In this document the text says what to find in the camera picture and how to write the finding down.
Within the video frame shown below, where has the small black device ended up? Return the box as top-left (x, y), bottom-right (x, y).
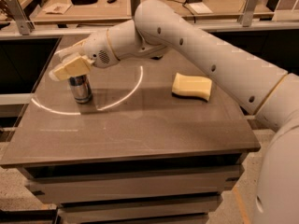
top-left (107, 0), bottom-right (117, 4)

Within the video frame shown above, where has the red bull can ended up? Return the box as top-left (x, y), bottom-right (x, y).
top-left (68, 75), bottom-right (93, 104)

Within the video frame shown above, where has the white paper pad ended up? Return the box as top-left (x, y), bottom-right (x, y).
top-left (190, 2), bottom-right (212, 14)

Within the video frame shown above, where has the metal bracket right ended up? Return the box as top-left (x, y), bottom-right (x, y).
top-left (238, 0), bottom-right (258, 27)

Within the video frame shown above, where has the metal bracket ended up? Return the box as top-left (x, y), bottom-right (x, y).
top-left (130, 0), bottom-right (141, 16)
top-left (238, 0), bottom-right (258, 27)
top-left (1, 0), bottom-right (35, 35)

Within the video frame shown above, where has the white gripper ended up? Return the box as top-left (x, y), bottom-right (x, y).
top-left (49, 31), bottom-right (119, 81)

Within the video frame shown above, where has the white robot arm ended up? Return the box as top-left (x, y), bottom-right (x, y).
top-left (50, 0), bottom-right (299, 224)

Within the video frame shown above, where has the metal bracket middle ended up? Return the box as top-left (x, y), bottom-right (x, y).
top-left (130, 0), bottom-right (141, 16)

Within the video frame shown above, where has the yellow sponge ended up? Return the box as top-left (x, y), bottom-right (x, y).
top-left (172, 73), bottom-right (212, 101)

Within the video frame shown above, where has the metal bracket left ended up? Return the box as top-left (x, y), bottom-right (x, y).
top-left (1, 0), bottom-right (35, 35)

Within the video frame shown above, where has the black object on desk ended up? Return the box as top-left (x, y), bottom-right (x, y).
top-left (71, 0), bottom-right (98, 6)

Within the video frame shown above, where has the grey drawer cabinet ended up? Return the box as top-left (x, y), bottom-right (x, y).
top-left (26, 153), bottom-right (244, 224)

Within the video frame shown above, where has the paper sheet on desk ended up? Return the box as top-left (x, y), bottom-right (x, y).
top-left (44, 3), bottom-right (71, 14)

